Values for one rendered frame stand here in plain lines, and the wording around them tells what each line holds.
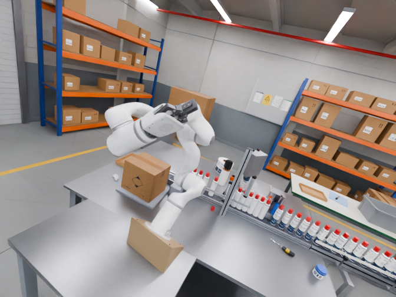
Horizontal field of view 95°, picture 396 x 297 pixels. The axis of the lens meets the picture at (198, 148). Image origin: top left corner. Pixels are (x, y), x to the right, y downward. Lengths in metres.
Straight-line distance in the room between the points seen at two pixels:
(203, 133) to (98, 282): 0.91
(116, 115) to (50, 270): 0.91
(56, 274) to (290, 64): 5.97
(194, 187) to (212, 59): 5.63
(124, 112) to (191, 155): 0.53
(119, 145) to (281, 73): 5.62
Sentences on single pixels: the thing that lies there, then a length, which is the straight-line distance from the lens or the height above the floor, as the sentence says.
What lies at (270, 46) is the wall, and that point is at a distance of 6.16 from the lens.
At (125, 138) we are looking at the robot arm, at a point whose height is 1.65.
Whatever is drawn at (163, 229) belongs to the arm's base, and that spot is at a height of 1.02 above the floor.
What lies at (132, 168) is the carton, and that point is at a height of 1.08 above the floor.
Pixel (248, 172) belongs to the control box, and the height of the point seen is 1.33.
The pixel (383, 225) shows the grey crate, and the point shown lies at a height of 0.85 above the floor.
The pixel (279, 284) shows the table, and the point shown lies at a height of 0.83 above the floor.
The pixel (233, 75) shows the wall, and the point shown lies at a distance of 6.21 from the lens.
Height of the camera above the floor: 1.90
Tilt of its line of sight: 22 degrees down
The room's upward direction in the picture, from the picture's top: 17 degrees clockwise
